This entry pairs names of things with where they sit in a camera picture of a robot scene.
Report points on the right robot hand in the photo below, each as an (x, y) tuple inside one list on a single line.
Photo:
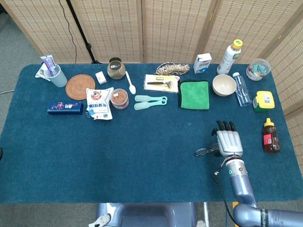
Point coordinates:
[(229, 142)]

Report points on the black wire-frame eyeglasses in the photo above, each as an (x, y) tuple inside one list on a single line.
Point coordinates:
[(201, 151)]

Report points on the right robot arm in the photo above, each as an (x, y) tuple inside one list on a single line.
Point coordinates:
[(241, 186)]

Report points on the honey bottle yellow cap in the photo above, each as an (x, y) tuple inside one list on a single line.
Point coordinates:
[(271, 139)]

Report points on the yellow green lidded box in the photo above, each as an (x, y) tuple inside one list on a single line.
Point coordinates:
[(264, 100)]

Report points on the beige bowl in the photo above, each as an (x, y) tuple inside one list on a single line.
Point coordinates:
[(223, 85)]

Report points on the folded green microfibre towel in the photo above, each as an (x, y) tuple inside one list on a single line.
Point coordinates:
[(194, 95)]

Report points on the clear round tub blue items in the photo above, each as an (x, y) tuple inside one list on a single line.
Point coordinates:
[(258, 69)]

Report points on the white drink bottle yellow cap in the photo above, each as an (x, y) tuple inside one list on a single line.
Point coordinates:
[(227, 60)]

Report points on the white blue milk carton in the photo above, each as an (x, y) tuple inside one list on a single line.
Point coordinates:
[(202, 63)]

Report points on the blue table carpet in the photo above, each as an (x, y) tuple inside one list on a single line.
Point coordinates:
[(142, 153)]

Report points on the razor in yellow card package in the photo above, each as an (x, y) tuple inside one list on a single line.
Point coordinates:
[(161, 83)]

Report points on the white plastic spoon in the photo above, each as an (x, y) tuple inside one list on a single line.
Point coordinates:
[(132, 89)]

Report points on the blue grey robot torso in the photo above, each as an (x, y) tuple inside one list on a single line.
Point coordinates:
[(146, 215)]

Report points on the clear jar with orange contents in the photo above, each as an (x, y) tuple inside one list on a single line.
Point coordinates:
[(119, 98)]

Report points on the glass jar of green grains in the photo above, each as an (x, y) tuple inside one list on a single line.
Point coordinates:
[(116, 71)]

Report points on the white printed salt bag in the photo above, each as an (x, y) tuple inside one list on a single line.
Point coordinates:
[(99, 101)]

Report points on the small white box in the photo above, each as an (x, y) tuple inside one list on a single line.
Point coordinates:
[(101, 78)]

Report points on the blue binder clip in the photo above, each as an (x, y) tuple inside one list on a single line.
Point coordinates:
[(88, 114)]

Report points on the round woven rattan coaster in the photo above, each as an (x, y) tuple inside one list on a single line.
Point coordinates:
[(80, 87)]

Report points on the dark blue rectangular box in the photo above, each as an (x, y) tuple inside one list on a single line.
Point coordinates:
[(65, 107)]

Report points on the light blue plastic cup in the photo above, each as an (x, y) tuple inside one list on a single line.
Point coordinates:
[(59, 79)]

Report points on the black stand pole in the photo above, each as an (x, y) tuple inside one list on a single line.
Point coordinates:
[(82, 33)]

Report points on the purple toothpaste tube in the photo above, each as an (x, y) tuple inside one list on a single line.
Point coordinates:
[(48, 63)]

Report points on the white crumpled packet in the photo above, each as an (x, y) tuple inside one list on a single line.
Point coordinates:
[(40, 73)]

